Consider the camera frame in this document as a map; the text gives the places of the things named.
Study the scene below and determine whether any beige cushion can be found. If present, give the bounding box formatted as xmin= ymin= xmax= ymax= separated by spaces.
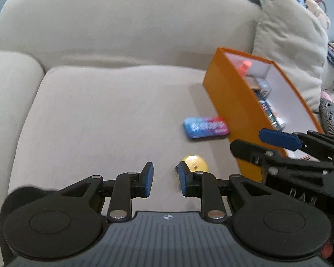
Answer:
xmin=252 ymin=0 xmax=328 ymax=112

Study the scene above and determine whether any grey checked fabric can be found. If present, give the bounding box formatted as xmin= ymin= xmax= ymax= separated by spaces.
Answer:
xmin=319 ymin=98 xmax=334 ymax=137

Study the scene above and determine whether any clear plastic cube box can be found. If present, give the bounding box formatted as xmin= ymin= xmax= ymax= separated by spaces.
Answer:
xmin=245 ymin=75 xmax=271 ymax=97

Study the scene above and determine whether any dark blue shampoo bottle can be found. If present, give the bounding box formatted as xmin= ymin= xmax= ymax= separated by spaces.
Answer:
xmin=259 ymin=98 xmax=287 ymax=131

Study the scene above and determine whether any orange cardboard box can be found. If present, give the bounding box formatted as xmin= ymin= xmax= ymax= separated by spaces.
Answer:
xmin=202 ymin=47 xmax=325 ymax=183

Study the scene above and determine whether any blue red snack packet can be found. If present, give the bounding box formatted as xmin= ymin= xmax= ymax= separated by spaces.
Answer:
xmin=183 ymin=116 xmax=229 ymax=139

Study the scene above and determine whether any beige sofa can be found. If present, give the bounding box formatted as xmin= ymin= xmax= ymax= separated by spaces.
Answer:
xmin=0 ymin=0 xmax=270 ymax=266

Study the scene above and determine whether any yellow tape measure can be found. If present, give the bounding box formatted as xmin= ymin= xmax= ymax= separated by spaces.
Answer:
xmin=182 ymin=155 xmax=209 ymax=172

